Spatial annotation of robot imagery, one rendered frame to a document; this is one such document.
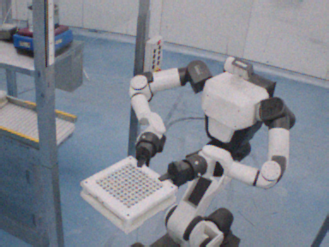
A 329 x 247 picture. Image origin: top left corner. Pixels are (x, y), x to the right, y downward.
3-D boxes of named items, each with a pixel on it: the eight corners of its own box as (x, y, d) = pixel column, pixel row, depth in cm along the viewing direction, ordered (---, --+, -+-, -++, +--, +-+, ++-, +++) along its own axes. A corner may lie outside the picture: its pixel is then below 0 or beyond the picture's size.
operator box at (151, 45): (160, 72, 257) (164, 36, 242) (150, 81, 245) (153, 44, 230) (152, 70, 259) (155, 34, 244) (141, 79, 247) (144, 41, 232)
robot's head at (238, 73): (230, 73, 169) (233, 55, 163) (249, 81, 163) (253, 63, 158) (222, 76, 165) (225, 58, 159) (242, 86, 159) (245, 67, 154)
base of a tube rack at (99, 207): (80, 196, 145) (80, 191, 143) (129, 169, 159) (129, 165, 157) (127, 234, 131) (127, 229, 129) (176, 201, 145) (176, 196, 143)
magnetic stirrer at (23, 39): (74, 42, 179) (74, 24, 173) (47, 57, 163) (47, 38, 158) (41, 35, 185) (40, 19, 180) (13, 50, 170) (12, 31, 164)
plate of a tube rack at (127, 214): (80, 186, 142) (80, 181, 140) (130, 159, 156) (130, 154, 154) (127, 224, 128) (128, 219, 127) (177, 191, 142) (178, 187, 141)
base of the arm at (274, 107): (266, 132, 168) (272, 109, 169) (292, 136, 158) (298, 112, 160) (253, 118, 157) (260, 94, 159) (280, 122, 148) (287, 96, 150)
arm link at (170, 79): (128, 70, 183) (175, 61, 180) (134, 88, 194) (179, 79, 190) (130, 89, 177) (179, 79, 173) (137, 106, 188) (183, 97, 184)
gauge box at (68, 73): (83, 84, 194) (84, 47, 182) (71, 93, 186) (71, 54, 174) (47, 75, 201) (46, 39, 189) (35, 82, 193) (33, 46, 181)
